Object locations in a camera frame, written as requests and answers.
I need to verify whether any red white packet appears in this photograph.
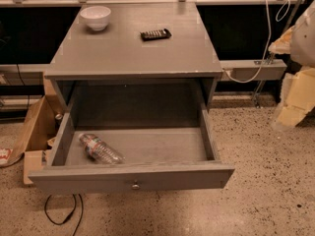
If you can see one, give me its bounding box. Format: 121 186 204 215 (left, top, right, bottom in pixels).
0 148 12 165

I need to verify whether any white ceramic bowl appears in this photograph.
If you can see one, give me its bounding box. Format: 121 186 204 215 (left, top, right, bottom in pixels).
80 6 111 30

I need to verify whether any white hanging cable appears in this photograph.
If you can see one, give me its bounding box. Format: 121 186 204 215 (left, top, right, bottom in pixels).
223 0 292 85

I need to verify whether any grey wooden cabinet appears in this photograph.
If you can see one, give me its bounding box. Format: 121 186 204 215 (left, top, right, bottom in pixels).
45 3 222 125

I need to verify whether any slanted metal pole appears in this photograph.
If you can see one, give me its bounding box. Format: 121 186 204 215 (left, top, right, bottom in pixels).
250 0 311 108

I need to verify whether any brown cardboard box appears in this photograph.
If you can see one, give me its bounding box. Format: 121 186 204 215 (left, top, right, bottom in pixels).
9 79 64 185

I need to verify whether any black remote control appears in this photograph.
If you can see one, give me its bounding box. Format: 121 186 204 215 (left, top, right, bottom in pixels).
140 29 172 41

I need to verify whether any black floor cable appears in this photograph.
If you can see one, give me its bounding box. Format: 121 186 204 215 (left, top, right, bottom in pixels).
43 194 85 236

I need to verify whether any grey open top drawer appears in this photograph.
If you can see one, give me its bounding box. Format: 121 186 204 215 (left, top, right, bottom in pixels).
29 103 234 194

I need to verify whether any round metal drawer knob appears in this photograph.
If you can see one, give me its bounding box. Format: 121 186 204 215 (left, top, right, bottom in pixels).
131 180 140 190

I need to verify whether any clear plastic water bottle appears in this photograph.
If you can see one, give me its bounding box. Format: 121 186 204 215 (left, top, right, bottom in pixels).
79 133 124 164

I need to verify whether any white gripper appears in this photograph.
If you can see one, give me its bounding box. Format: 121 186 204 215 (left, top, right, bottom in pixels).
268 1 315 131

